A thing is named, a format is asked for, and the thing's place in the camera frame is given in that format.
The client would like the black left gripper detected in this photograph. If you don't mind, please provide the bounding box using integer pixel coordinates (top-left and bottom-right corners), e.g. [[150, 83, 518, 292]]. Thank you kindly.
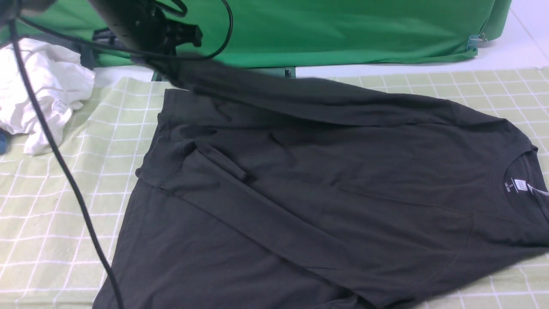
[[90, 0, 203, 55]]

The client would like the dark gray long-sleeve top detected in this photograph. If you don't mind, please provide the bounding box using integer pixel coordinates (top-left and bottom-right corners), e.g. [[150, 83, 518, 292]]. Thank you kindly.
[[112, 60, 549, 309]]

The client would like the dark green metal base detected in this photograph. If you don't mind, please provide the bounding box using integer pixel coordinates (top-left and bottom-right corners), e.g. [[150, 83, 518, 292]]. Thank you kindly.
[[151, 67, 296, 82]]

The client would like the dark gray garment behind shirt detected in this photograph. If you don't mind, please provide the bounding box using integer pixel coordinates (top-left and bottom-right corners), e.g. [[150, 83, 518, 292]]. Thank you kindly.
[[28, 33, 96, 70]]

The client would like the crumpled white shirt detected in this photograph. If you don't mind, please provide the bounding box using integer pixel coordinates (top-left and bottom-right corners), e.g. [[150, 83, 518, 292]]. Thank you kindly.
[[0, 38, 95, 156]]

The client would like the green backdrop cloth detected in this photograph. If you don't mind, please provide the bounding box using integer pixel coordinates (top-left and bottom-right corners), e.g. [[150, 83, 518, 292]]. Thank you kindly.
[[1, 0, 510, 78]]

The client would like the blue object at left edge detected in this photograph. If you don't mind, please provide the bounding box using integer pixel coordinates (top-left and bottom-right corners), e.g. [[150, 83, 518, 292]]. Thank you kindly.
[[0, 129, 8, 155]]

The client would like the light green checkered tablecloth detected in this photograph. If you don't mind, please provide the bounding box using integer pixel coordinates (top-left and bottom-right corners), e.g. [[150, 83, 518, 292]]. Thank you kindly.
[[0, 68, 549, 309]]

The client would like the blue binder clip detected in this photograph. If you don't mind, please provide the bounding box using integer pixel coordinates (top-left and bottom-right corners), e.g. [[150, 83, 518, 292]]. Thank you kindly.
[[465, 33, 488, 51]]

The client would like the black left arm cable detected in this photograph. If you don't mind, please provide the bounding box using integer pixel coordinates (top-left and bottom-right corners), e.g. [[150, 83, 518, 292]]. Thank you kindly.
[[0, 0, 234, 309]]

